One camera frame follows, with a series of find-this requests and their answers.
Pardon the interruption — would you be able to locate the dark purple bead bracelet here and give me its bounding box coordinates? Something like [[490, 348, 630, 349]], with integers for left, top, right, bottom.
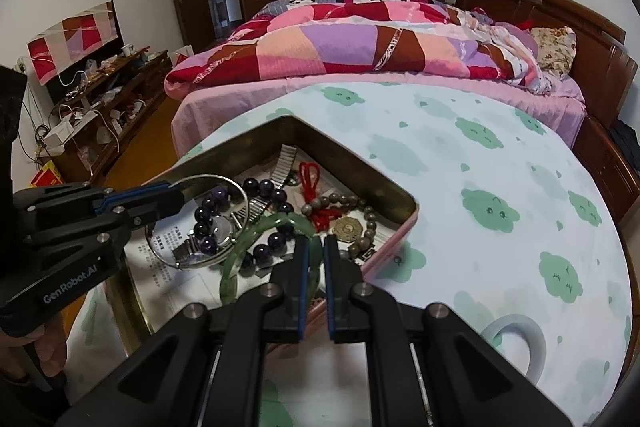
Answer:
[[192, 177, 297, 278]]

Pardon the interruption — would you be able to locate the floral pillow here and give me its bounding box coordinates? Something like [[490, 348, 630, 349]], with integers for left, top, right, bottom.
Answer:
[[530, 26, 577, 80]]

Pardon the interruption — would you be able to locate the silver bangle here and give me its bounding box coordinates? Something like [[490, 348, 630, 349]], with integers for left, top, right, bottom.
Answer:
[[145, 174, 251, 269]]

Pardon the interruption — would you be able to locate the dark clothing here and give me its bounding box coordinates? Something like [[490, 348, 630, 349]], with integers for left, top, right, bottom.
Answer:
[[610, 119, 640, 154]]

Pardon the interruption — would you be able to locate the cluttered wooden media cabinet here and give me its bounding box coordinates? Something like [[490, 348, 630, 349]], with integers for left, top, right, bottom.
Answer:
[[39, 48, 174, 188]]

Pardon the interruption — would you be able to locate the person's left hand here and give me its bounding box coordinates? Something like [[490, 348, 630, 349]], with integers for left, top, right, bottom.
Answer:
[[0, 329, 68, 383]]

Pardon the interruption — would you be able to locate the rectangular metal tin box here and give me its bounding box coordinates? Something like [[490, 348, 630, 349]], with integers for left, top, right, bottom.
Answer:
[[107, 114, 420, 344]]

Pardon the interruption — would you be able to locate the red knotted cord charm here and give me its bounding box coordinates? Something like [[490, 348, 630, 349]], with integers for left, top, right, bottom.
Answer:
[[298, 162, 334, 231]]

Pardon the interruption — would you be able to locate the silver wristwatch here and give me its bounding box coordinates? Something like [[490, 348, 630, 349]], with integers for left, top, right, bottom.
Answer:
[[172, 144, 299, 268]]

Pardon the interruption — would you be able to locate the red cardboard box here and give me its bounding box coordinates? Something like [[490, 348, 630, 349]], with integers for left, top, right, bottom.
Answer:
[[30, 159, 64, 190]]

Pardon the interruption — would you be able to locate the green jade bangle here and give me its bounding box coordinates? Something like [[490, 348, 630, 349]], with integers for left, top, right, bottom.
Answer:
[[220, 212, 325, 306]]

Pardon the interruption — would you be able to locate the white paper bag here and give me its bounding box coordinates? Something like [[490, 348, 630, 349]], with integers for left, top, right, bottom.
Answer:
[[170, 44, 194, 68]]

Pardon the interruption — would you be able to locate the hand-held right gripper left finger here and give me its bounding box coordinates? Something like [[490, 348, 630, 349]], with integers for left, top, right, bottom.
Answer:
[[50, 234, 311, 427]]

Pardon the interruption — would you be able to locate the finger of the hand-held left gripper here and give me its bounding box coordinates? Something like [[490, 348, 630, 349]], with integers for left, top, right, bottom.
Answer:
[[14, 183, 184, 221], [29, 214, 152, 259]]

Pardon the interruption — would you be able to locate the grey-green bead bracelet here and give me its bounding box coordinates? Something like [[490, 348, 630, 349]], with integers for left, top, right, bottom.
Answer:
[[300, 192, 386, 261]]

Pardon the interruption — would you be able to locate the wooden nightstand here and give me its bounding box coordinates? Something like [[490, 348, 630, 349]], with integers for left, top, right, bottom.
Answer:
[[572, 114, 640, 229]]

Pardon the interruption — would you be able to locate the small white box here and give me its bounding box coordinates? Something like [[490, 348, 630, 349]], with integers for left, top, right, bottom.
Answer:
[[42, 122, 77, 156]]

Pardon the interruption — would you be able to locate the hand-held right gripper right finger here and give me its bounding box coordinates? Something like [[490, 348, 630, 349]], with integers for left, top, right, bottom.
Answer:
[[322, 234, 573, 427]]

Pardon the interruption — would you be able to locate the pink patchwork quilt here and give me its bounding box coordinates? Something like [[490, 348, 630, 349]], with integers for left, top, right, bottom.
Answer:
[[165, 0, 557, 96]]

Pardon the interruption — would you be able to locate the white ring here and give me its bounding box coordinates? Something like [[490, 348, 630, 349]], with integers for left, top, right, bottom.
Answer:
[[480, 313, 544, 384]]

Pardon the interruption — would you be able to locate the television under patchwork cloth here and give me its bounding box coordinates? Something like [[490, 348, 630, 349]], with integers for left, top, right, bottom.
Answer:
[[26, 0, 125, 86]]

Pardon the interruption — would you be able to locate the white tablecloth with green clouds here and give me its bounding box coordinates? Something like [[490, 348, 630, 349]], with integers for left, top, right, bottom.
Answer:
[[65, 82, 637, 427]]

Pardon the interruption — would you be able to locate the wooden headboard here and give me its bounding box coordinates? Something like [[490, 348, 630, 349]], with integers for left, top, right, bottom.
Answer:
[[454, 0, 640, 118]]

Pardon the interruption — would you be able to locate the brass octagonal pendant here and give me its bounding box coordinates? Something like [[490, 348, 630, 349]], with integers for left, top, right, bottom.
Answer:
[[332, 217, 359, 241]]

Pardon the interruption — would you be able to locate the bed with pink sheet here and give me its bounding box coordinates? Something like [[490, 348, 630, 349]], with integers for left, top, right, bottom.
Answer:
[[171, 74, 587, 158]]

